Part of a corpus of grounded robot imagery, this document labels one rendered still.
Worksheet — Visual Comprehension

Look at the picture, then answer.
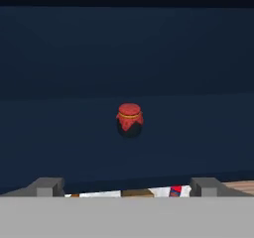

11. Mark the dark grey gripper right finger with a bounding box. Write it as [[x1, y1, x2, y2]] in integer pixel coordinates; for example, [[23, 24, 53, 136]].
[[190, 177, 254, 197]]

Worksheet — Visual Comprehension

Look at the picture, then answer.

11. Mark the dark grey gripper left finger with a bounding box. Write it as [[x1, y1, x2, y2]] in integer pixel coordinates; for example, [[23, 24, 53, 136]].
[[0, 177, 65, 197]]

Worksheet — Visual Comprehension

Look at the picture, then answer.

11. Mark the red cloth-topped jam jar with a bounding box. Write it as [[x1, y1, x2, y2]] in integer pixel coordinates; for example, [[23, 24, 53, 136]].
[[115, 102, 145, 139]]

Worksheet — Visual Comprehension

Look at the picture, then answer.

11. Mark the dark blue open cabinet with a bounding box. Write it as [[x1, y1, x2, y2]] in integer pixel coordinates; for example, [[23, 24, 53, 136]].
[[0, 0, 254, 195]]

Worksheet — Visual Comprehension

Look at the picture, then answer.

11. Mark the white red blue box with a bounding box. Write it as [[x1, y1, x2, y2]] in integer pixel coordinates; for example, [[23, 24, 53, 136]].
[[148, 184, 192, 198]]

